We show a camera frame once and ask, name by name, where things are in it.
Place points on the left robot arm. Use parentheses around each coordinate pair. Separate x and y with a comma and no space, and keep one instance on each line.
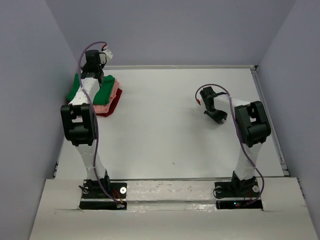
(80,124)

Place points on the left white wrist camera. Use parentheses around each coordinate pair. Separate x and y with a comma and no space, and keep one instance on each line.
(107,55)

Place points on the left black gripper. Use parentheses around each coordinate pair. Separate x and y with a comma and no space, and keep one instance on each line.
(101,66)

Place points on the green t shirt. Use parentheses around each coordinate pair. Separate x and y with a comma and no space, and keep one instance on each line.
(101,96)

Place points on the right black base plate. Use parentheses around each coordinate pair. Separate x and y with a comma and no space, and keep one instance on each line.
(228,198)

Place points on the pink folded t shirt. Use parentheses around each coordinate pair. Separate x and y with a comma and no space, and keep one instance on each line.
(108,109)

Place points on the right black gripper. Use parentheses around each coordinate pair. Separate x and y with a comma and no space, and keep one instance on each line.
(222,115)

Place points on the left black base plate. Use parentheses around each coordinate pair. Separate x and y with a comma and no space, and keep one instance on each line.
(117,197)

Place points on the dark red folded t shirt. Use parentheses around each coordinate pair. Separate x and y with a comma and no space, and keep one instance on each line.
(83,99)

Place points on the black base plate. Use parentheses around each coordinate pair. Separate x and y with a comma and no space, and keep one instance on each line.
(228,198)
(117,197)

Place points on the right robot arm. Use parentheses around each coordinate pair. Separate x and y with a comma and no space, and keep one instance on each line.
(252,129)

